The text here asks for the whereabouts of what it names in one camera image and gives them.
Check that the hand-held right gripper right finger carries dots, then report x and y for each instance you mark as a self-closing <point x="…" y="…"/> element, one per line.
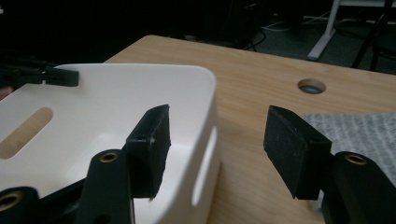
<point x="295" y="152"/>

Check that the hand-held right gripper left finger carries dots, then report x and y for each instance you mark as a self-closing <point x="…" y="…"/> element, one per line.
<point x="149" y="155"/>

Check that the white plastic basket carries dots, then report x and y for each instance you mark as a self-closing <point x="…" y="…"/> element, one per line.
<point x="93" y="109"/>

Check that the grey fluffy towel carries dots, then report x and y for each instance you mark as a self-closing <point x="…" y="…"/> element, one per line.
<point x="364" y="137"/>

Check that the black folding chair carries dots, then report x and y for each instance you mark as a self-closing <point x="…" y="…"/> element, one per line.
<point x="376" y="37"/>

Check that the white metal desk frame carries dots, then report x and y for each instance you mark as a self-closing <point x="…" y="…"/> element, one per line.
<point x="323" y="34"/>

